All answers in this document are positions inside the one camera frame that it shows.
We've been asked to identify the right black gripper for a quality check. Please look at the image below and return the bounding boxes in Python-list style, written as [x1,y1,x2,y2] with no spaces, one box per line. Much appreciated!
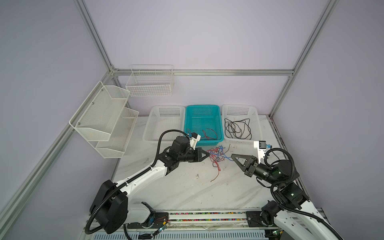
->
[230,153,281,187]

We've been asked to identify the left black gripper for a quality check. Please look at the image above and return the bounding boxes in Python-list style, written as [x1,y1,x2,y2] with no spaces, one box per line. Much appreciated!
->
[178,147,210,163]

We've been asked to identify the red brown cable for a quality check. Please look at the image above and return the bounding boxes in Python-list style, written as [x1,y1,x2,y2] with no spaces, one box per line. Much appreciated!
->
[200,128,219,141]

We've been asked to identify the red blue black cables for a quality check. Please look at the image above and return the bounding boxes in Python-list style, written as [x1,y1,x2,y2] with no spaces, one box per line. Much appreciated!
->
[206,143,235,183]

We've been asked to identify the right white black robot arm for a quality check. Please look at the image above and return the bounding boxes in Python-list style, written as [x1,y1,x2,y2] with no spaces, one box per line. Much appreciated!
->
[231,148,342,240]

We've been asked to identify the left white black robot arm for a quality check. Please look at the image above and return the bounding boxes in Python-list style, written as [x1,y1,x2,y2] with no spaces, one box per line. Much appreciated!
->
[84,130,210,235]

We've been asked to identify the teal plastic basket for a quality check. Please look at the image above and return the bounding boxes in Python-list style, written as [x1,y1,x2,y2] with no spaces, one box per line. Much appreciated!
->
[184,105,224,147]

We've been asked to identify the right white plastic basket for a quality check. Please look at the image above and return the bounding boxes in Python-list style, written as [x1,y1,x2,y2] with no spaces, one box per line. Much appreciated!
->
[222,104,264,145]

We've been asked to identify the white plastic basket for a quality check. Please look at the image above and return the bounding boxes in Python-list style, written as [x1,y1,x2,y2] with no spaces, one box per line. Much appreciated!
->
[222,104,264,145]
[143,105,186,143]

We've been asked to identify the left white plastic basket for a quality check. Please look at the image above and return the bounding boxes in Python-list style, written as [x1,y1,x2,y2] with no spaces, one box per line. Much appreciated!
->
[143,105,186,143]

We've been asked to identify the lower white mesh shelf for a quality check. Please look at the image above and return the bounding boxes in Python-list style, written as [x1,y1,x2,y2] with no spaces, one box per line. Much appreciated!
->
[96,108,139,159]

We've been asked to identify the white mesh shelf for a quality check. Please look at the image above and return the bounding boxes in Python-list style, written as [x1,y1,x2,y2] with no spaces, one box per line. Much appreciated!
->
[69,82,130,142]
[96,108,139,159]

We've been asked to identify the upper white mesh shelf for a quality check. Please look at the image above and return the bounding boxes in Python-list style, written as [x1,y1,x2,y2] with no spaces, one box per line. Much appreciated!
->
[69,82,130,142]

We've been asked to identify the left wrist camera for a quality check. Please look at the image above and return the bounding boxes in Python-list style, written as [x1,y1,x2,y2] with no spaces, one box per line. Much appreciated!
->
[189,133,201,150]

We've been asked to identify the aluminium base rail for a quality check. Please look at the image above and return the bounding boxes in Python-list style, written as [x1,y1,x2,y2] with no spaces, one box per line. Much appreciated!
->
[79,207,338,240]

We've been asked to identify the white wire wall basket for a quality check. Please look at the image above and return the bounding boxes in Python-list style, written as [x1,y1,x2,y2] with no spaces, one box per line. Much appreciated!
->
[126,65,174,97]

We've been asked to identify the aluminium frame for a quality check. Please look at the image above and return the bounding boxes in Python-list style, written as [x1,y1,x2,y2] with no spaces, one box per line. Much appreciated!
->
[1,1,338,239]

